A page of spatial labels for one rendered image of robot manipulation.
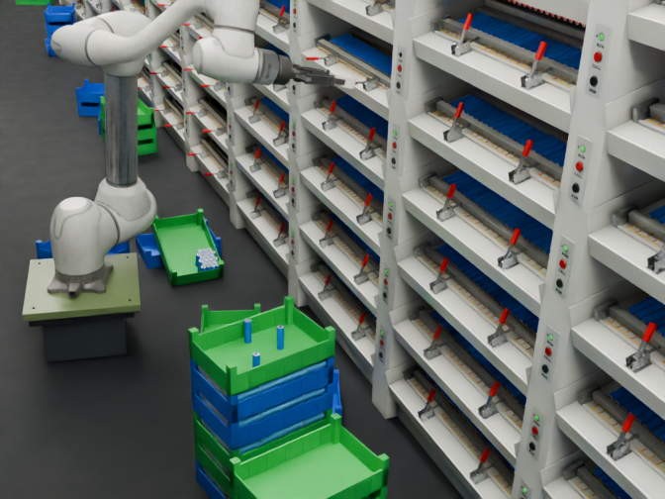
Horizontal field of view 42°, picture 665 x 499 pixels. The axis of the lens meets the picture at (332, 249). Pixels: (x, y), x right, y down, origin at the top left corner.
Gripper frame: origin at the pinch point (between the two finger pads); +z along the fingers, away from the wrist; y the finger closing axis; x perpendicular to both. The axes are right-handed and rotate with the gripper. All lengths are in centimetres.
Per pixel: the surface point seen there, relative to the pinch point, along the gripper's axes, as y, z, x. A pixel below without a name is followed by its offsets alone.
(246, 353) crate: 34, -25, -64
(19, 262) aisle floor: -116, -57, -114
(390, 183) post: 19.1, 11.7, -21.2
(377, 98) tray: 7.7, 7.6, -1.6
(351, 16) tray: -9.6, 3.1, 15.9
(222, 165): -149, 31, -76
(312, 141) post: -45, 19, -30
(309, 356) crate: 45, -13, -59
